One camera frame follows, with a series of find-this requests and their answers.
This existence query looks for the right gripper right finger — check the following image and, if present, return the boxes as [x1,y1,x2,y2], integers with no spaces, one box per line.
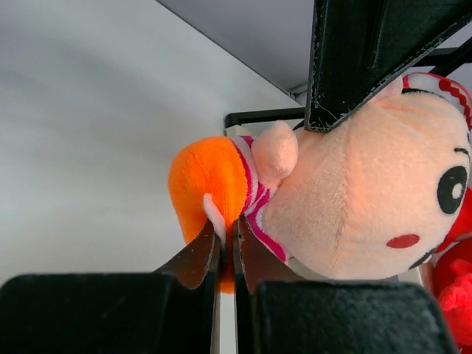
[233,218,457,354]

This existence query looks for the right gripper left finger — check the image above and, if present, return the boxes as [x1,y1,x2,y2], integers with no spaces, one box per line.
[1,223,221,353]

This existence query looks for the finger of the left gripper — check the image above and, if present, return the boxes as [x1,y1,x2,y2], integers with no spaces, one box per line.
[305,0,471,132]

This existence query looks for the doll plush orange pants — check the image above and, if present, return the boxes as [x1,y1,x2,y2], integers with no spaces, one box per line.
[168,72,471,280]

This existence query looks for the red shark plush left shelf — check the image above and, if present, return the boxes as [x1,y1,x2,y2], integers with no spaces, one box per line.
[432,188,471,353]

